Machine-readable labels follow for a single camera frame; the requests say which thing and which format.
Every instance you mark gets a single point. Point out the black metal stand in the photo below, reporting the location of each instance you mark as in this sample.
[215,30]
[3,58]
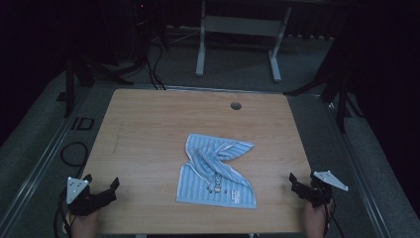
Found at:
[70,89]
[342,99]

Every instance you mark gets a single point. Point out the person's left hand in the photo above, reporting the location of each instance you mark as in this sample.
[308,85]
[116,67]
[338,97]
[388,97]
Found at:
[84,223]

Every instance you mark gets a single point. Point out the blue striped towel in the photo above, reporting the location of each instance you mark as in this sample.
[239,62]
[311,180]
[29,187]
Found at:
[211,188]

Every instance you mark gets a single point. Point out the white metal table frame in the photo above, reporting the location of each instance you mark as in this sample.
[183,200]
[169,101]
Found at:
[242,25]

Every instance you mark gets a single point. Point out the metal floor rail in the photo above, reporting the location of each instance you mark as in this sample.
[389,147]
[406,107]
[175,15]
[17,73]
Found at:
[36,168]
[360,172]
[211,89]

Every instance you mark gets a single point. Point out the dark equipment rack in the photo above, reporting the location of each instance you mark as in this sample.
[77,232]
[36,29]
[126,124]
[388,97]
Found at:
[145,29]

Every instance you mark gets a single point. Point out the person's right hand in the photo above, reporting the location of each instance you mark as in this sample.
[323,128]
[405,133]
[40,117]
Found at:
[315,216]

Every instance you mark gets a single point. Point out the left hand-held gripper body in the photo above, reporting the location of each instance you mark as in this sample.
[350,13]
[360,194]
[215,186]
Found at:
[77,201]

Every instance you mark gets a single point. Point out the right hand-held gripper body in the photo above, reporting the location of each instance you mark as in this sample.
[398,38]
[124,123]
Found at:
[318,196]

